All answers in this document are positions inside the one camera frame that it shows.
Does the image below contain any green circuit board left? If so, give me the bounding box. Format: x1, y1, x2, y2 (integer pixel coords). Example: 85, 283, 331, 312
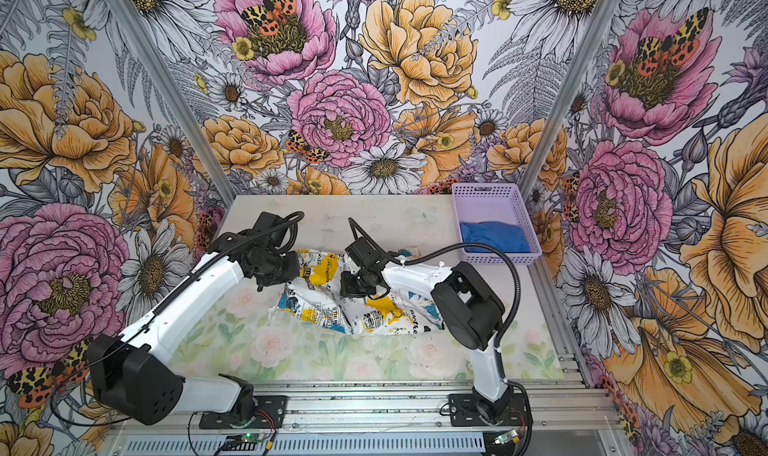
217, 431, 277, 455

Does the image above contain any aluminium corner post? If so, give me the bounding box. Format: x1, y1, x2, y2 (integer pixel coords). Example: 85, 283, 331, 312
514, 0, 632, 205
105, 0, 237, 208

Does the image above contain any left aluminium corner post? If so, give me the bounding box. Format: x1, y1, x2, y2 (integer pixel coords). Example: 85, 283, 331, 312
105, 0, 237, 208

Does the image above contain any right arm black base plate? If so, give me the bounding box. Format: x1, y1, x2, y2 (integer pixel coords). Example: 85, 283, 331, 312
447, 388, 532, 428

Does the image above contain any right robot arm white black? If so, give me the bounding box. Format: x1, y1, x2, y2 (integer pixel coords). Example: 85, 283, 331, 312
341, 235, 521, 425

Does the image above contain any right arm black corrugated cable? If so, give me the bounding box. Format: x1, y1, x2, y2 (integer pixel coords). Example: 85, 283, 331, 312
347, 217, 535, 456

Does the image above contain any lavender plastic laundry basket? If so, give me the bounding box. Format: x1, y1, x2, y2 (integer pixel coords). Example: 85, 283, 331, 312
452, 183, 542, 265

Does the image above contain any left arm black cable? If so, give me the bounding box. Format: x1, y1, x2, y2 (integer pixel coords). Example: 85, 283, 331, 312
47, 211, 306, 428

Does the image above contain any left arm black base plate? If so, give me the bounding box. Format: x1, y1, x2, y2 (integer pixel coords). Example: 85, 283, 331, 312
198, 395, 288, 430

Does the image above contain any right aluminium corner post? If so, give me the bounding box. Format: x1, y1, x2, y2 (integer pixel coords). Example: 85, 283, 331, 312
514, 0, 632, 205

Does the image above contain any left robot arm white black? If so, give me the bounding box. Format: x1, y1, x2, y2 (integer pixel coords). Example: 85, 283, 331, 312
86, 211, 304, 425

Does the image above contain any green circuit board right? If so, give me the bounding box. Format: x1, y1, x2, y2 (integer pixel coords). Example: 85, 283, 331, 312
493, 429, 520, 446

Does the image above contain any blue cloth garment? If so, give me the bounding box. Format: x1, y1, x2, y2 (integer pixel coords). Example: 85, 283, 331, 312
459, 221, 530, 253

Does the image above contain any green circuit board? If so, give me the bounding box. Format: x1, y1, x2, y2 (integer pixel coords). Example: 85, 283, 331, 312
493, 429, 520, 446
217, 431, 277, 455

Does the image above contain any white teal yellow printed garment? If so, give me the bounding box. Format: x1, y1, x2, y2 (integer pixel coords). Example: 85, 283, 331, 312
276, 249, 444, 336

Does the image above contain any white slotted cable duct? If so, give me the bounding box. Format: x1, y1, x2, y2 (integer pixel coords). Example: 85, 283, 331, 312
113, 432, 486, 455

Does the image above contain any aluminium mounting rail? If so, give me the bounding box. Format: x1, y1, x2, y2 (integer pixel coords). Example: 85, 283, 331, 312
113, 381, 619, 434

